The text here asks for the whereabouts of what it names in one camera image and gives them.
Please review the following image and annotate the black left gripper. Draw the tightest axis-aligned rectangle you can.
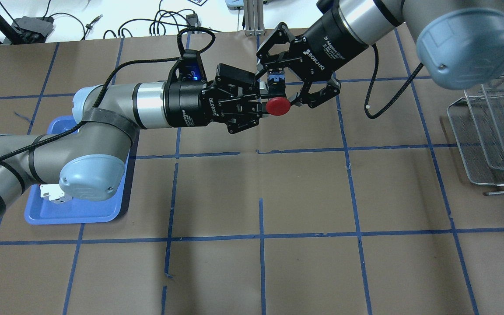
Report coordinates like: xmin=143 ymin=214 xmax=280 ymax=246
xmin=164 ymin=63 xmax=287 ymax=134

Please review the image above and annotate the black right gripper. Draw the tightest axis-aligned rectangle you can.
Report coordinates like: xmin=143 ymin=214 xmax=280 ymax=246
xmin=254 ymin=9 xmax=368 ymax=109

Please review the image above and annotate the red emergency stop button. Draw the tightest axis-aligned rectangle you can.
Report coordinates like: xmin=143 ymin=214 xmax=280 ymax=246
xmin=265 ymin=72 xmax=292 ymax=117

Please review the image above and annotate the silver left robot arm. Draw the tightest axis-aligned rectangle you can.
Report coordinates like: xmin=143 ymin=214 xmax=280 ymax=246
xmin=0 ymin=63 xmax=290 ymax=218

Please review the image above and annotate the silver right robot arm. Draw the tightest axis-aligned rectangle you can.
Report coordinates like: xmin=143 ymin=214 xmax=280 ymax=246
xmin=256 ymin=0 xmax=504 ymax=108

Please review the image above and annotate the black usb hub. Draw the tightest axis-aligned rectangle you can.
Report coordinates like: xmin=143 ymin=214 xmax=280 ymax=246
xmin=11 ymin=16 xmax=54 ymax=44

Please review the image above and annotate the blue plastic tray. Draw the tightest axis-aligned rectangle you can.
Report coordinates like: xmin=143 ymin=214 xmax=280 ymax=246
xmin=25 ymin=122 xmax=133 ymax=202

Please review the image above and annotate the aluminium frame post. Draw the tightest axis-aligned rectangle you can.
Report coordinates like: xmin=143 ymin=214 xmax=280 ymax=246
xmin=243 ymin=0 xmax=266 ymax=36

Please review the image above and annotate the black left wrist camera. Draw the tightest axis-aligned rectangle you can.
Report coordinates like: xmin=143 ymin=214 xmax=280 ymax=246
xmin=167 ymin=49 xmax=207 ymax=82

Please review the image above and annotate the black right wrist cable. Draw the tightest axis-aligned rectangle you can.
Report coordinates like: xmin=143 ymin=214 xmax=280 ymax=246
xmin=364 ymin=44 xmax=424 ymax=119

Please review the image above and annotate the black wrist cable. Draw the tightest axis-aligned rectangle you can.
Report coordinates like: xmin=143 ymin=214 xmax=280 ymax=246
xmin=0 ymin=27 xmax=216 ymax=175
xmin=364 ymin=44 xmax=424 ymax=119

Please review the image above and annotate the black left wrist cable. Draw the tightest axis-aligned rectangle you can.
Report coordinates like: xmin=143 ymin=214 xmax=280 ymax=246
xmin=0 ymin=27 xmax=216 ymax=175

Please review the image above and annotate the silver wire mesh shelf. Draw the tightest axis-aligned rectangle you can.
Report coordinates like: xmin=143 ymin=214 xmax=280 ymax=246
xmin=447 ymin=74 xmax=504 ymax=196

